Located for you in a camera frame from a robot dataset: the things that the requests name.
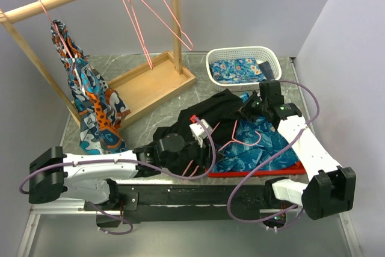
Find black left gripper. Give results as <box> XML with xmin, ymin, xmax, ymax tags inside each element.
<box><xmin>162</xmin><ymin>136</ymin><xmax>226</xmax><ymax>169</ymax></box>

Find pink wire hanger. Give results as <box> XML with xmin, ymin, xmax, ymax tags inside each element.
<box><xmin>129</xmin><ymin>0</ymin><xmax>194</xmax><ymax>52</ymax></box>
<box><xmin>180</xmin><ymin>118</ymin><xmax>262</xmax><ymax>178</ymax></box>
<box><xmin>122</xmin><ymin>0</ymin><xmax>153</xmax><ymax>70</ymax></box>

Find black shorts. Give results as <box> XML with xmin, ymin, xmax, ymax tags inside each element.
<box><xmin>153</xmin><ymin>89</ymin><xmax>243</xmax><ymax>176</ymax></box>

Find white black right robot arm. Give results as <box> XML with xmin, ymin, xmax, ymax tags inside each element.
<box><xmin>240</xmin><ymin>80</ymin><xmax>356</xmax><ymax>220</ymax></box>

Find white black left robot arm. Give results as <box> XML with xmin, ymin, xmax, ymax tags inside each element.
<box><xmin>19</xmin><ymin>134</ymin><xmax>217</xmax><ymax>210</ymax></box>

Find blue floral shorts in basket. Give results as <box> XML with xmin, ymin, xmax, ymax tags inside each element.
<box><xmin>209</xmin><ymin>58</ymin><xmax>266</xmax><ymax>84</ymax></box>

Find blue leaf-print shorts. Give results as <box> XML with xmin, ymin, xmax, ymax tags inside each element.
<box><xmin>212</xmin><ymin>93</ymin><xmax>301</xmax><ymax>173</ymax></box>

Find orange blue patterned shorts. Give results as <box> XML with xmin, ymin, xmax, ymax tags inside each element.
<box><xmin>51</xmin><ymin>19</ymin><xmax>131</xmax><ymax>155</ymax></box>

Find pink hanger holding shorts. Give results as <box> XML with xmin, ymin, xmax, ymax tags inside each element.
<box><xmin>38</xmin><ymin>0</ymin><xmax>75</xmax><ymax>59</ymax></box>

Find dark denim cloth in basket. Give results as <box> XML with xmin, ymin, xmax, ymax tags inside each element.
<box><xmin>259</xmin><ymin>61</ymin><xmax>275</xmax><ymax>81</ymax></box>

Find white plastic basket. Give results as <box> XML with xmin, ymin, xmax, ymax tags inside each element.
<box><xmin>206</xmin><ymin>46</ymin><xmax>282</xmax><ymax>91</ymax></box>

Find red plastic tray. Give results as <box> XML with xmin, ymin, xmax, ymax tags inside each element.
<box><xmin>208</xmin><ymin>161</ymin><xmax>306</xmax><ymax>178</ymax></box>

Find wooden clothes rack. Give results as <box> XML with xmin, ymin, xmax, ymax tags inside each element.
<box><xmin>1</xmin><ymin>0</ymin><xmax>196</xmax><ymax>128</ymax></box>

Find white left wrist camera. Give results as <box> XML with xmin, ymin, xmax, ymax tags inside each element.
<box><xmin>189</xmin><ymin>119</ymin><xmax>212</xmax><ymax>147</ymax></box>

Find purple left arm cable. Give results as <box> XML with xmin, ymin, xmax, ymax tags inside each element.
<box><xmin>19</xmin><ymin>115</ymin><xmax>217</xmax><ymax>236</ymax></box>

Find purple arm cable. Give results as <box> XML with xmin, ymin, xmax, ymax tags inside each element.
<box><xmin>227</xmin><ymin>79</ymin><xmax>320</xmax><ymax>231</ymax></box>
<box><xmin>19</xmin><ymin>115</ymin><xmax>217</xmax><ymax>236</ymax></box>

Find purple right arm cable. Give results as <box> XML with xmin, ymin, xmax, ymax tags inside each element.
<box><xmin>227</xmin><ymin>79</ymin><xmax>320</xmax><ymax>231</ymax></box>

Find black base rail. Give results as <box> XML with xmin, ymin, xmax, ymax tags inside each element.
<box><xmin>98</xmin><ymin>185</ymin><xmax>290</xmax><ymax>224</ymax></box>

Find aluminium frame rail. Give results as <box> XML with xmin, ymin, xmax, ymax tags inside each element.
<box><xmin>19</xmin><ymin>199</ymin><xmax>362</xmax><ymax>256</ymax></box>

